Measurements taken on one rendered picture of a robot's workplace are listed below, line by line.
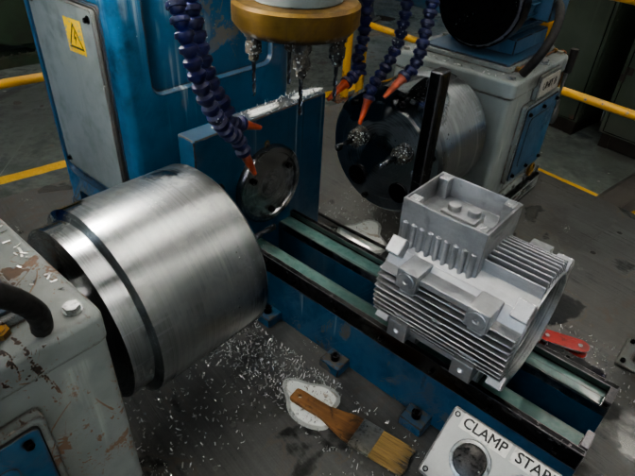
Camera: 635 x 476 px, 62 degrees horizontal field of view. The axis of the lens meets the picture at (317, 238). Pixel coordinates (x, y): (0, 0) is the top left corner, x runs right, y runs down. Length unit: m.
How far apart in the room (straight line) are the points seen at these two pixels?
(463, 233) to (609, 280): 0.65
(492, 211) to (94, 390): 0.53
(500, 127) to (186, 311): 0.77
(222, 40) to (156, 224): 0.44
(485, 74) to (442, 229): 0.53
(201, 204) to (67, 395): 0.25
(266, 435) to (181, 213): 0.37
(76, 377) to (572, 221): 1.18
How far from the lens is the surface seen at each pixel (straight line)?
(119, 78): 0.87
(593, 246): 1.37
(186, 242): 0.62
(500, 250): 0.71
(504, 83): 1.13
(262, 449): 0.83
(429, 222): 0.69
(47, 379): 0.54
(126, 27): 0.85
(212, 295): 0.63
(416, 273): 0.68
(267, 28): 0.73
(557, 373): 0.85
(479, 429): 0.53
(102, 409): 0.60
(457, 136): 1.02
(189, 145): 0.82
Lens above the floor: 1.50
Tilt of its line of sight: 36 degrees down
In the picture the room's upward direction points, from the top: 4 degrees clockwise
